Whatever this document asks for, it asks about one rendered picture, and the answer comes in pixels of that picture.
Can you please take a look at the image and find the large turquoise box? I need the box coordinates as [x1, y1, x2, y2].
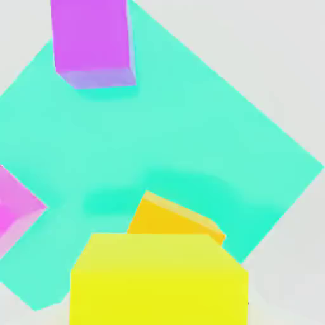
[0, 0, 325, 312]

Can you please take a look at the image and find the small orange cube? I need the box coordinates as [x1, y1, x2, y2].
[126, 190, 227, 246]

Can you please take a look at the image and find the small yellow cube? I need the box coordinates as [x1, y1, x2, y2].
[69, 232, 249, 325]

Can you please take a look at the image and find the small pink cube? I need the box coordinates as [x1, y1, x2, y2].
[0, 164, 48, 260]

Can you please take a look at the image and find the small purple cube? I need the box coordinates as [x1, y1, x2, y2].
[50, 0, 137, 90]

